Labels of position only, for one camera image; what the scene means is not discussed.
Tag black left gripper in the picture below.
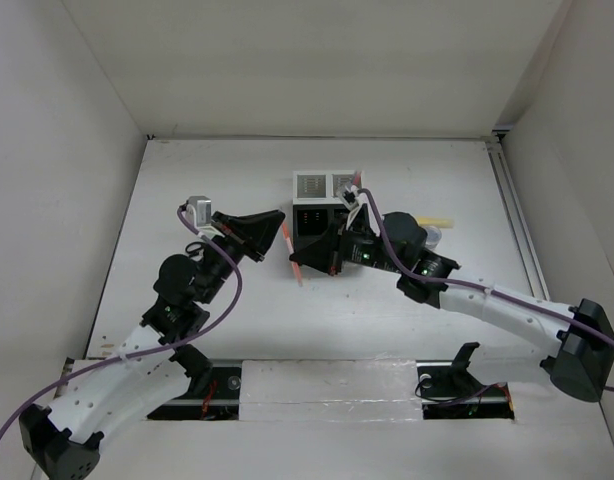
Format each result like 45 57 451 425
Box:
196 211 284 304

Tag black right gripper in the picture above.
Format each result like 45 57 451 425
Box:
291 212 406 274

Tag orange red pen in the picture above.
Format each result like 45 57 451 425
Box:
281 222 306 287

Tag clear jar of paperclips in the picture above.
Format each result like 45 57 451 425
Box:
423 225 442 250

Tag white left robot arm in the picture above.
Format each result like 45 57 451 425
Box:
17 210 285 479

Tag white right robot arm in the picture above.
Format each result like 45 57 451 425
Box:
290 207 614 403

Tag black slotted organizer box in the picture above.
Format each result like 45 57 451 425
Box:
293 204 370 253

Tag white slotted organizer box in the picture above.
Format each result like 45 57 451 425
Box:
292 169 364 205

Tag yellow highlighter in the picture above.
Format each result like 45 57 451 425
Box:
416 217 455 229

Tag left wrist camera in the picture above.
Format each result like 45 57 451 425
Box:
181 195 212 230

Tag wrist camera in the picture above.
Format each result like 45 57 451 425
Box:
181 195 212 230
336 182 363 212

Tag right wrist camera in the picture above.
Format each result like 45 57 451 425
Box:
336 182 363 212

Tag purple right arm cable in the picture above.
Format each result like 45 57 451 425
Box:
359 188 614 359

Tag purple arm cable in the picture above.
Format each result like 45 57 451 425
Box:
0 207 246 479
359 188 614 359

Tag black handled scissors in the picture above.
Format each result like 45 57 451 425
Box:
185 241 204 258

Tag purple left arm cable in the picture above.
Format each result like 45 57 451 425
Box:
0 207 246 479

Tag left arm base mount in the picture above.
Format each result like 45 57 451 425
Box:
147 345 242 421

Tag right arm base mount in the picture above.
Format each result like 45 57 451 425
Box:
414 342 515 420

